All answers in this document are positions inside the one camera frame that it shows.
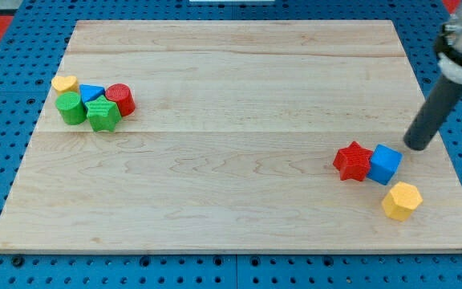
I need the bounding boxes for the red star block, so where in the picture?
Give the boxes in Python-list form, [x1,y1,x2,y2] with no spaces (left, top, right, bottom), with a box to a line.
[333,141,374,181]

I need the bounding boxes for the green star block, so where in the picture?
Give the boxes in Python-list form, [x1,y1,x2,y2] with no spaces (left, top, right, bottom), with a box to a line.
[86,95,122,132]

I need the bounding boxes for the blue cube block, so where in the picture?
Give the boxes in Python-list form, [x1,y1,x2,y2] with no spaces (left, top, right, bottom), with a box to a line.
[367,144,403,185]

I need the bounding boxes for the light wooden board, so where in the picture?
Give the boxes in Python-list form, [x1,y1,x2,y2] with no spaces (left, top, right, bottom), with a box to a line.
[0,20,462,254]

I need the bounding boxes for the red cylinder block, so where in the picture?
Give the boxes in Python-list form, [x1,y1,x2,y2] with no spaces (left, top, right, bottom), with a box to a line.
[105,83,136,116]

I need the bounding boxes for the blue triangle block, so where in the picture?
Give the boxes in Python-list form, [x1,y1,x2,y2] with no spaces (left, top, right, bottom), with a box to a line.
[79,84,105,104]

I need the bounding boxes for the green cylinder block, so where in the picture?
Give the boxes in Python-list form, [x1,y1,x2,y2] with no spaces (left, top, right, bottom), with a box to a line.
[55,92,87,125]

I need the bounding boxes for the yellow heart block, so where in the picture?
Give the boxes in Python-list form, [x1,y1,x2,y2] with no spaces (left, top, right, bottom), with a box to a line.
[51,75,79,95]

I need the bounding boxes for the yellow hexagon block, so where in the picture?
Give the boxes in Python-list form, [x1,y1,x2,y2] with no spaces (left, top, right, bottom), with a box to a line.
[381,181,424,222]

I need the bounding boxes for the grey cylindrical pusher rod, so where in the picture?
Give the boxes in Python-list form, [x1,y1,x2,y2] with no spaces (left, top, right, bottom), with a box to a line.
[403,75,462,151]

